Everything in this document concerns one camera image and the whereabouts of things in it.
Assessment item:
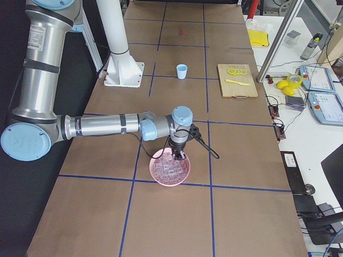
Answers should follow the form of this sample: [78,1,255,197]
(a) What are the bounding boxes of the whole yellow lemon upper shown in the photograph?
[277,80,289,89]

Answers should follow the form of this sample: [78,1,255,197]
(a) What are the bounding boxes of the upper teach pendant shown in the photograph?
[299,65,335,93]

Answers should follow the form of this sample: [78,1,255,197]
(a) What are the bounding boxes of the grey handheld device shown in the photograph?
[300,33,323,61]

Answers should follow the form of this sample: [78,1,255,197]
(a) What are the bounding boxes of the aluminium frame post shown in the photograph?
[256,0,304,83]

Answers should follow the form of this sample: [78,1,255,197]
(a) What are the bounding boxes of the yellow cloth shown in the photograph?
[248,29,270,47]

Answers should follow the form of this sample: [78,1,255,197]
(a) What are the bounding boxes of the teach pendant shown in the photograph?
[308,92,343,126]
[299,65,335,93]

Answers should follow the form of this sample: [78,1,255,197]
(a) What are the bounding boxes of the light blue plastic cup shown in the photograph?
[176,64,188,79]

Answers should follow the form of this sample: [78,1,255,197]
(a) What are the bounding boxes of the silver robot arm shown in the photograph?
[1,1,193,161]

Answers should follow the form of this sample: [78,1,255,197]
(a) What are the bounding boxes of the yellow plastic knife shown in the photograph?
[225,79,250,86]

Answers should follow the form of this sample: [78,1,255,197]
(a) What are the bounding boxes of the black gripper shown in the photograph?
[168,135,188,160]

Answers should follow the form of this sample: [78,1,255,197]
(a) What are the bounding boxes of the purple notebook stack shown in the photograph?
[285,95,305,111]

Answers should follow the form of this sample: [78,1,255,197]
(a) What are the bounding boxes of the pink bowl of ice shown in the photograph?
[150,148,191,187]

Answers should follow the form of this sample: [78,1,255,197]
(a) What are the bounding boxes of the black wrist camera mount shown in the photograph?
[189,124,202,141]

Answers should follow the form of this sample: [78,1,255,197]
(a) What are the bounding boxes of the whole yellow lemon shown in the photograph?
[277,80,289,89]
[282,86,295,96]

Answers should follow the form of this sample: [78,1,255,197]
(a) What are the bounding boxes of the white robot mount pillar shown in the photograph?
[96,0,145,88]

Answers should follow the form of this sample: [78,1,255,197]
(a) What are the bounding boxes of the whole yellow lemon lower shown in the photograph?
[282,86,295,96]

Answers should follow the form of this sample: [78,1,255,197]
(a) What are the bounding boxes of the lower teach pendant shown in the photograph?
[308,92,343,126]

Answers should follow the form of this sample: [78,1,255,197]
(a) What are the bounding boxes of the yellow tape roll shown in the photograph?
[287,74,303,89]

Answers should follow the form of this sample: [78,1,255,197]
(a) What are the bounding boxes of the wooden cutting board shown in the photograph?
[217,64,258,99]

